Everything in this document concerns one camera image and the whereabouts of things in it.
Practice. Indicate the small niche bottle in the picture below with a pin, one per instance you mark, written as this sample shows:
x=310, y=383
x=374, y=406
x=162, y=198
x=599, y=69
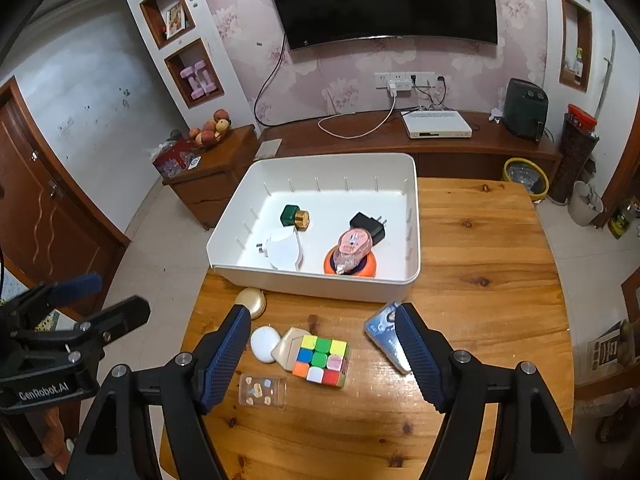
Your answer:
x=577, y=62

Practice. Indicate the pink correction tape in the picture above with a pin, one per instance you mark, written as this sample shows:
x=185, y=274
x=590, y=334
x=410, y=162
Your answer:
x=352, y=247

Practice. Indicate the white set-top box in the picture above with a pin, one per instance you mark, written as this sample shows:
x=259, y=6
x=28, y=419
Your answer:
x=437, y=125

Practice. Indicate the red tissue box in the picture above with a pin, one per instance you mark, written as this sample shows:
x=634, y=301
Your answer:
x=172, y=160

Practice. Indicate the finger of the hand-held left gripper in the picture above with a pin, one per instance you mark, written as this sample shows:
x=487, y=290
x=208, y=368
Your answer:
x=75, y=287
x=120, y=312

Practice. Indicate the person's left hand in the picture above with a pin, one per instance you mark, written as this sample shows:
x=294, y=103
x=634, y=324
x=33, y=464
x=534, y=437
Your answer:
x=56, y=435

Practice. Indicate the blue card box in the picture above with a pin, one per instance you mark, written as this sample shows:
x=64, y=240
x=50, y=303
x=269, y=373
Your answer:
x=382, y=332

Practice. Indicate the bowl of peaches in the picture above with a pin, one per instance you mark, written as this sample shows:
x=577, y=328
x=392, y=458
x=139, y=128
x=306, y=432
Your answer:
x=212, y=127

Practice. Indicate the cardboard box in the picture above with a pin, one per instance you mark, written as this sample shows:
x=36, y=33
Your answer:
x=607, y=347

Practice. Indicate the clear small sticker case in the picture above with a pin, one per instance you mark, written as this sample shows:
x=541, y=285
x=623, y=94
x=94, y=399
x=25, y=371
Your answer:
x=262, y=391

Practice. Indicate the white plastic storage bin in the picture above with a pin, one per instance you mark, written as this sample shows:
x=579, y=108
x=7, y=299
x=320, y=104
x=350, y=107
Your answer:
x=320, y=200

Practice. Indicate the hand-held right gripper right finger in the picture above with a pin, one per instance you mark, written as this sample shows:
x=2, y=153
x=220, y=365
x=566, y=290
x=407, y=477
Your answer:
x=420, y=360

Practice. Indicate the yellow-rimmed trash bin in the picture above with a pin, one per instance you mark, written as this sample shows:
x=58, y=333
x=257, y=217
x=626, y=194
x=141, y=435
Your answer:
x=525, y=175

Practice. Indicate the long thin curved stick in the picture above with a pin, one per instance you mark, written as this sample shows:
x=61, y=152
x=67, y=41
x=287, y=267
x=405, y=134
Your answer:
x=607, y=70

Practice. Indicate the tall dark red-lidded canister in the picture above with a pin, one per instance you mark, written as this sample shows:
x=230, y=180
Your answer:
x=572, y=160

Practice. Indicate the black wall television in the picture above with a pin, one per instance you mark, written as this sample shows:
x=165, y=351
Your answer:
x=380, y=0

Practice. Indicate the dark green air fryer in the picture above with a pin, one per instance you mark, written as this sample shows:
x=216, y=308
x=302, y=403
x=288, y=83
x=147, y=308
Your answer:
x=525, y=110

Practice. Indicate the white oval pebble case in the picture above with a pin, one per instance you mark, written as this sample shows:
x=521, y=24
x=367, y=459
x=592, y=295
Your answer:
x=265, y=344

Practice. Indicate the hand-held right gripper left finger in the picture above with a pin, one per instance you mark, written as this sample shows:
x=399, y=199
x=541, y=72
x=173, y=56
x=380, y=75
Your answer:
x=225, y=360

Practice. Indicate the white wall charger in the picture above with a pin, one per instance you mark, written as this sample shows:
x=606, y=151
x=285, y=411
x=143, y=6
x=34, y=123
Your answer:
x=399, y=86

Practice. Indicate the white fan-shaped scraper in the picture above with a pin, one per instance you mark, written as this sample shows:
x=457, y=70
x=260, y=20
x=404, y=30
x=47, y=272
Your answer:
x=286, y=250

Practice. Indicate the green bottle with gold cap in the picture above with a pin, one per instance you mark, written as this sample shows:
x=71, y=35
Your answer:
x=291, y=216

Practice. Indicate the beige hexagonal box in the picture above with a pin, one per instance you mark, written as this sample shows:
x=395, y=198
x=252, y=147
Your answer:
x=287, y=347

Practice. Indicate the colourful puzzle cube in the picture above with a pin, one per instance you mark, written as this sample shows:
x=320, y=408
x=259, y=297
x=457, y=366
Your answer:
x=322, y=360

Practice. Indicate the white wall outlet strip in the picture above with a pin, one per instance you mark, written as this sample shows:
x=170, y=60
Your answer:
x=420, y=78

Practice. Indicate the long wooden television cabinet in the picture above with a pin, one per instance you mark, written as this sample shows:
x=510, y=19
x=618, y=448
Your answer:
x=500, y=152

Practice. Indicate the gold round compact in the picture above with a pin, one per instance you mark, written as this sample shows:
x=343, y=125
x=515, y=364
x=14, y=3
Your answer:
x=252, y=302

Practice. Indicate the wooden side cabinet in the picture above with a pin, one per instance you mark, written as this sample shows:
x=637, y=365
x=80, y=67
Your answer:
x=210, y=190

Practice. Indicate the cooking oil bottle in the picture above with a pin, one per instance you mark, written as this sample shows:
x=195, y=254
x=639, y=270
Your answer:
x=622, y=220

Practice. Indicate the brown wooden door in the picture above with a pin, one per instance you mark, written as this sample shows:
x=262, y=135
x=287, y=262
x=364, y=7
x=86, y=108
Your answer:
x=50, y=200

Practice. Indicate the pink dumbbell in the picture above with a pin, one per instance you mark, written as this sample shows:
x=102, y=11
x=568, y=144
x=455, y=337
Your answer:
x=191, y=82
x=205, y=77

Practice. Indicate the white paper sheet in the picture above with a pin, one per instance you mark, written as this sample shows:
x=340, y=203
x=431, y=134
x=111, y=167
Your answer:
x=267, y=150

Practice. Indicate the black charger plug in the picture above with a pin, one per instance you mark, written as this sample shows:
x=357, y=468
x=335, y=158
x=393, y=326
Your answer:
x=367, y=225

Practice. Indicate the photo frame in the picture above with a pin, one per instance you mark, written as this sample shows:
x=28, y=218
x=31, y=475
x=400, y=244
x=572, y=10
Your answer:
x=175, y=20

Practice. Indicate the white bucket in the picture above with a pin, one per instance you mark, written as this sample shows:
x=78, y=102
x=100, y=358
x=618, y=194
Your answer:
x=585, y=205

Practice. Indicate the small white gadget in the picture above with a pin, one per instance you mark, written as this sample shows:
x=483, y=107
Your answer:
x=496, y=116

